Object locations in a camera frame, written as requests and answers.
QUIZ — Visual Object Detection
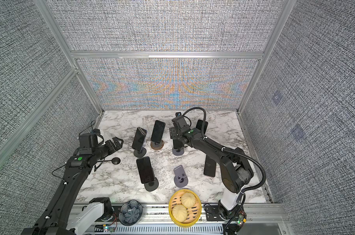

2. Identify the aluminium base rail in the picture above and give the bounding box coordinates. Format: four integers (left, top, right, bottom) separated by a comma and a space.
84, 203, 294, 235

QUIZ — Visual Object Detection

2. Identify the upper steamed bun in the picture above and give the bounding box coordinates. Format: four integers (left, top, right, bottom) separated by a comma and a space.
180, 192, 197, 208

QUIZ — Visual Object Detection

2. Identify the dark flower shaped dish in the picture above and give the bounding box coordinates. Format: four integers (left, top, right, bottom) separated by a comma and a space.
118, 200, 143, 226

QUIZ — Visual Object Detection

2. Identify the green edged phone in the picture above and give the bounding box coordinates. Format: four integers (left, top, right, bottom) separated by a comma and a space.
173, 140, 184, 149

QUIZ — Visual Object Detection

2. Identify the phone with reflective screen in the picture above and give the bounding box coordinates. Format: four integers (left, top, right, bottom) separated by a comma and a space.
196, 119, 208, 134

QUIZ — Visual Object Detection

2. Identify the lower steamed bun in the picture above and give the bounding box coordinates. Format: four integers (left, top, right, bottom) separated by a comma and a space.
172, 204, 188, 223

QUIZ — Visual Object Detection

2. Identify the wooden base phone stand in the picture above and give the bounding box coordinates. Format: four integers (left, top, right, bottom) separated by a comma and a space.
151, 140, 164, 150

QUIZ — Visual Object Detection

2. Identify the dark grey round phone stand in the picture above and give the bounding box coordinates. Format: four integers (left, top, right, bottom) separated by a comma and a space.
133, 147, 147, 158

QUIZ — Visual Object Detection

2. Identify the steamed bun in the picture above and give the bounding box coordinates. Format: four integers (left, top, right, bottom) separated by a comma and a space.
172, 204, 188, 223
180, 192, 197, 208

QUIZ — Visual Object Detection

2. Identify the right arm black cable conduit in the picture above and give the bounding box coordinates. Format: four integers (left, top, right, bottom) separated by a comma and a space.
181, 107, 267, 194

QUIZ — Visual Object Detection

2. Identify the bamboo steamer basket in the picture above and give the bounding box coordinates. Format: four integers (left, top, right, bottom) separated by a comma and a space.
168, 189, 202, 227

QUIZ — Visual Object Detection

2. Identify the black ladle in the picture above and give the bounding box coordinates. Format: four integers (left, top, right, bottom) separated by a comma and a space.
103, 157, 121, 165

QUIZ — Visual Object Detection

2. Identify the purple phone stand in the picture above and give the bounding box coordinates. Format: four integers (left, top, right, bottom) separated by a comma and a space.
173, 165, 189, 188
172, 147, 185, 156

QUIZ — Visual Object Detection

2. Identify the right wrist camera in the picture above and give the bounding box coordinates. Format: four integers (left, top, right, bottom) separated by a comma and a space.
172, 112, 187, 129

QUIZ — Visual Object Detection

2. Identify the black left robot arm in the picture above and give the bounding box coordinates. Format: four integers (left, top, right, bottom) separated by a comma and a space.
22, 133, 124, 235

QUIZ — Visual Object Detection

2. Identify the dark front phone stand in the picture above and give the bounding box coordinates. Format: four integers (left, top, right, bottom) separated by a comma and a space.
144, 177, 159, 192

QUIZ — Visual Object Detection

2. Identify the purple front phone stand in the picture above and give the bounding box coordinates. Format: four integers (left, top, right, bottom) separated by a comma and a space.
173, 165, 189, 188

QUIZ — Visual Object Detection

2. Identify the phone on wooden stand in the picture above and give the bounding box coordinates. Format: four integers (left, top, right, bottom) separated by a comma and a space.
151, 120, 166, 144

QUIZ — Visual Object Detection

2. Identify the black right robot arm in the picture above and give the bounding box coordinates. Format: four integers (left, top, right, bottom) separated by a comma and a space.
169, 126, 261, 220

